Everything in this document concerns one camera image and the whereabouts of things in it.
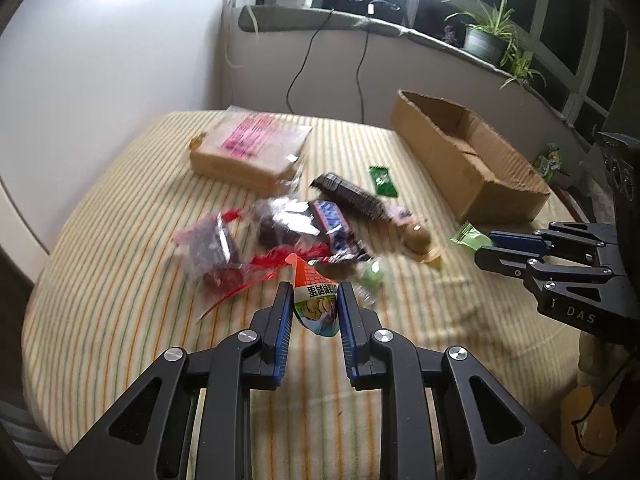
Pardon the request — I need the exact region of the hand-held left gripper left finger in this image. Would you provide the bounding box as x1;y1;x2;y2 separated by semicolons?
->
52;281;296;480

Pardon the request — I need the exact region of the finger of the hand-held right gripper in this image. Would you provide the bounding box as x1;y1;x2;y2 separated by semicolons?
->
474;247;623;306
487;221;621;261

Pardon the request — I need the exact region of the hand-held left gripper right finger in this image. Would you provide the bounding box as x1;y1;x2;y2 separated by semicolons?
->
337;282;566;480

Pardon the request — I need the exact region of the light green candy packet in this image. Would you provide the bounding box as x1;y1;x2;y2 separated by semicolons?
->
450;223;495;252

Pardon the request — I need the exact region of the triangular orange green snack packet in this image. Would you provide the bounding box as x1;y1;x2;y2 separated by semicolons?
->
285;254;343;337

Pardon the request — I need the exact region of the clear green jelly packet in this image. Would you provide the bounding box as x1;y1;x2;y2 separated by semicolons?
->
352;257;388;306

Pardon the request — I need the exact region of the brown cardboard box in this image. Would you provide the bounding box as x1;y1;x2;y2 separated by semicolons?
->
391;90;552;226

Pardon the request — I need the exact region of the brown round snack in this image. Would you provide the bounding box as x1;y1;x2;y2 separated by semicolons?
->
402;222;433;256

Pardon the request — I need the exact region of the pink candy packet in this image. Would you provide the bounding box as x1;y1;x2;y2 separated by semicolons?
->
387;205;426;228

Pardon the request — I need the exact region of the blue brown chocolate bar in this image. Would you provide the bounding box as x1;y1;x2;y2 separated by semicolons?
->
310;200;368;261

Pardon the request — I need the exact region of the clear red-edged bag of dates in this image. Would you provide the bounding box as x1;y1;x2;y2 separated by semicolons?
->
252;197;321;248
172;207;281;321

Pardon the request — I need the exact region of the dark green candy packet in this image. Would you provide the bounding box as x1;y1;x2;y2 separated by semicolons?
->
369;166;399;197

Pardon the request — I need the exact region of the long dark chocolate bar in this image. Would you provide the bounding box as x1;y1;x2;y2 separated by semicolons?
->
310;173;396;221

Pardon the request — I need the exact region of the green white snack bag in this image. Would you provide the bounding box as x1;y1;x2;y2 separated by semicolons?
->
535;144;566;181

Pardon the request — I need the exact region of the striped yellow blanket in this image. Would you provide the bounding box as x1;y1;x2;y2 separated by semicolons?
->
22;110;596;480

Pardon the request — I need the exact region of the beige printed cloth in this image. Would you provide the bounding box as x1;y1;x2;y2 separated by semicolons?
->
572;335;631;471

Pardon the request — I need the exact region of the small spider plant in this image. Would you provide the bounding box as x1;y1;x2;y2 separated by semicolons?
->
500;50;546;91

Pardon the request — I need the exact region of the bagged sliced bread loaf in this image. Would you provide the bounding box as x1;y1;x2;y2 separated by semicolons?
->
189;106;313;196

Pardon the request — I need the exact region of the potted spider plant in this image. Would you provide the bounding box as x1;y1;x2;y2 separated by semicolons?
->
445;0;521;66

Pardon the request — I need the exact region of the grey striped cloth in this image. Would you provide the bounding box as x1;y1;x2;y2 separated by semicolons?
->
0;400;63;480

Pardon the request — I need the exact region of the black cable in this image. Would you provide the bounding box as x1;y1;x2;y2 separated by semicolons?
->
357;15;373;123
286;7;336;113

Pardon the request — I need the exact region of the white cord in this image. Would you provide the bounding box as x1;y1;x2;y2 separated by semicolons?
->
222;0;261;68

